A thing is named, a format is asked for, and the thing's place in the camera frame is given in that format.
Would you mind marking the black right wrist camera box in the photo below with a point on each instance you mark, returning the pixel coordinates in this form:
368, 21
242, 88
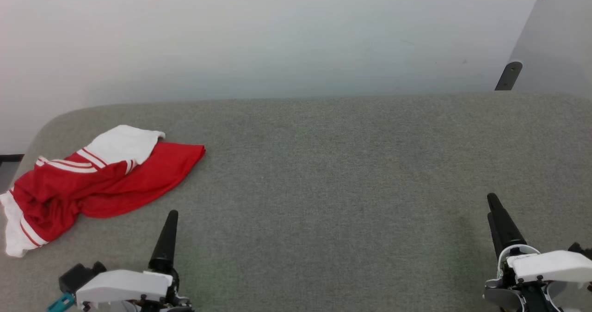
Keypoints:
582, 251

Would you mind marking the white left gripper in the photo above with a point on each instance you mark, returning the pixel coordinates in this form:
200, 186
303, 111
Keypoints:
122, 286

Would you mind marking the black slanted support bar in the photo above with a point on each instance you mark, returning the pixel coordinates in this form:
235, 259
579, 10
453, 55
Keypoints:
508, 76

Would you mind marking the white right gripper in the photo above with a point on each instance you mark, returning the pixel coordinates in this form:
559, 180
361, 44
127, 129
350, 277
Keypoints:
550, 266

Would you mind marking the red and white jersey shirt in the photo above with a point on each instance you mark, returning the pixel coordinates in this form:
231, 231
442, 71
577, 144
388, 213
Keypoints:
115, 187

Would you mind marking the black skirting strip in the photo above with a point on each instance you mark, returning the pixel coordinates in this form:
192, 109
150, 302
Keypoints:
10, 157

